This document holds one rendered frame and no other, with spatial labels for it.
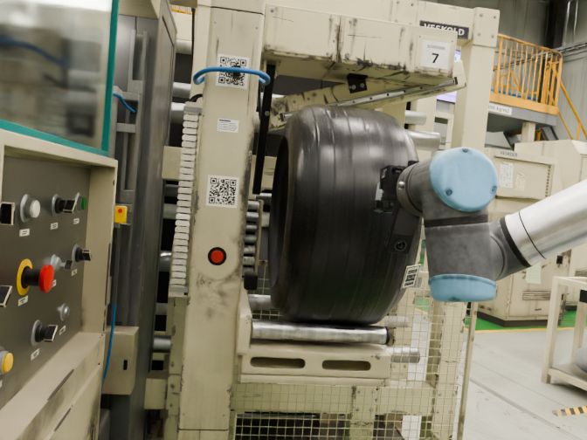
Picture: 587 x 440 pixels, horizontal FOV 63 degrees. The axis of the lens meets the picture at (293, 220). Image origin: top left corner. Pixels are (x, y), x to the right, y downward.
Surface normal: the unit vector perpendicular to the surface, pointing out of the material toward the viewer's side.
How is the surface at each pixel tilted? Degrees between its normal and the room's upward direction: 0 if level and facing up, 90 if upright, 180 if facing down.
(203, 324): 90
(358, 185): 74
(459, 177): 78
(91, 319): 90
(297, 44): 90
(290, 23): 90
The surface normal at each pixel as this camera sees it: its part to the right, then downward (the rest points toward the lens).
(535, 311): 0.39, 0.08
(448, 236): -0.54, 0.01
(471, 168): 0.14, -0.14
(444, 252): -0.72, 0.04
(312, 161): -0.54, -0.35
